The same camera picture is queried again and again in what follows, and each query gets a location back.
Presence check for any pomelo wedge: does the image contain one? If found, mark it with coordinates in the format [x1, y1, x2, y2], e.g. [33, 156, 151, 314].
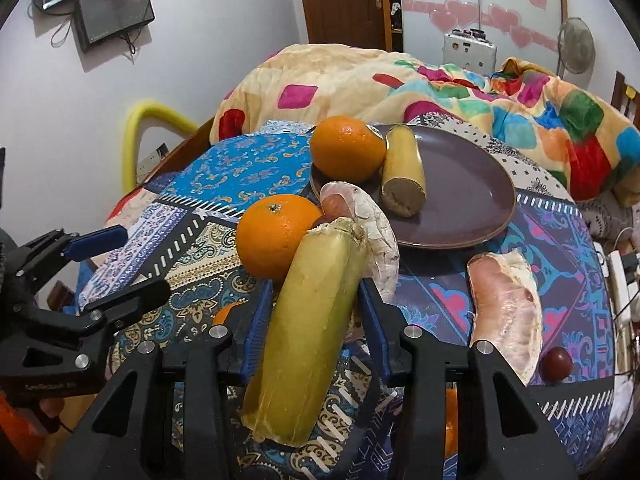
[468, 249, 544, 385]
[320, 181, 400, 304]

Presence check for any small tangerine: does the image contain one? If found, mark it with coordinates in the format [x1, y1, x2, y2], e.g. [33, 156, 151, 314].
[212, 301, 243, 326]

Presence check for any plain orange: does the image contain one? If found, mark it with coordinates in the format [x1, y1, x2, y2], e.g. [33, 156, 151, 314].
[235, 194, 321, 284]

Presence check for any orange with sticker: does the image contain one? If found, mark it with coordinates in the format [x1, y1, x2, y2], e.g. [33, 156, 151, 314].
[309, 116, 387, 183]

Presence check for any dark red plum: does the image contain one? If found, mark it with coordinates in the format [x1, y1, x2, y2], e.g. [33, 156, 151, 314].
[539, 347, 573, 384]

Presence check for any yellow foam tube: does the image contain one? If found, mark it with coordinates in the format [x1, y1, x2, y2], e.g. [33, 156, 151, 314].
[122, 100, 198, 194]

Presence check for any dark purple plate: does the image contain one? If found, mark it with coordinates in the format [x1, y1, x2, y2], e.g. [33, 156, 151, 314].
[310, 125, 516, 250]

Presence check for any colourful patchwork blanket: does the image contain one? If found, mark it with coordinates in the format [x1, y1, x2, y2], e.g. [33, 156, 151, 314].
[209, 44, 639, 202]

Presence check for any white box device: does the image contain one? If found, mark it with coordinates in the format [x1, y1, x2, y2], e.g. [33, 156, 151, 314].
[442, 28, 497, 76]

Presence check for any wooden headboard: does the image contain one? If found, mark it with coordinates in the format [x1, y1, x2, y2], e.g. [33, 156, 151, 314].
[611, 72, 640, 128]

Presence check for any standing electric fan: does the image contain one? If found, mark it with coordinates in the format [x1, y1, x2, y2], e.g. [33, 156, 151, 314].
[556, 16, 596, 77]

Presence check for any brown wooden door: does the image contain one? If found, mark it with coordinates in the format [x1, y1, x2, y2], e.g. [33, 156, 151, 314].
[302, 0, 392, 51]

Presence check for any white wardrobe with hearts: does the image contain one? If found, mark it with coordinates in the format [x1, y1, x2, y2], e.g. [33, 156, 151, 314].
[400, 0, 563, 72]

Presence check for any small dark wall monitor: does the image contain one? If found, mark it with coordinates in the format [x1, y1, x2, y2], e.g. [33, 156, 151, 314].
[73, 0, 155, 53]

